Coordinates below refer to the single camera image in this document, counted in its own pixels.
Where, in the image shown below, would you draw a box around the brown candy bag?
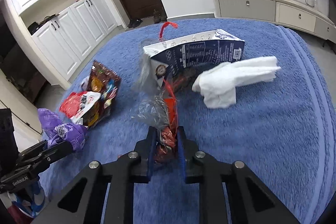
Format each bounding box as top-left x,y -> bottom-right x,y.
83,60 -> 121,128

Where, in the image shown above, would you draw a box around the white wall cabinets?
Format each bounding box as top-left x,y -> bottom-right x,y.
1,0 -> 125,89

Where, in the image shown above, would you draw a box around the dark red wrapper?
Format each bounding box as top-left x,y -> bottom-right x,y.
154,97 -> 178,164

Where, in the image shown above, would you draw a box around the white paper tissue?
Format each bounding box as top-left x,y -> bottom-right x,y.
192,56 -> 281,109

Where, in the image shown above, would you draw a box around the blue white milk carton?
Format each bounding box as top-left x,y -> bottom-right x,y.
143,29 -> 245,87

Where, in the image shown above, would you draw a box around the left blue white gloved hand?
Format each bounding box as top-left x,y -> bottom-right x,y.
7,181 -> 49,218

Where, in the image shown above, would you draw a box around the clear plastic bag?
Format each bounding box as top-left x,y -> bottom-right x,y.
131,40 -> 182,132

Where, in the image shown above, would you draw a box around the dark shoes by door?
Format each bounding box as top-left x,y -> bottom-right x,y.
127,9 -> 167,28

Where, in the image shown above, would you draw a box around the purple plastic bag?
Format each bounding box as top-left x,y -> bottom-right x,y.
38,108 -> 87,152

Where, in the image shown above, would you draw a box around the red white snack packet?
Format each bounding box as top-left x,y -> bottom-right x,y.
59,91 -> 101,127

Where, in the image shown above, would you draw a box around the white grey TV cabinet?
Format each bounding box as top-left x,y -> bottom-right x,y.
214,0 -> 335,44

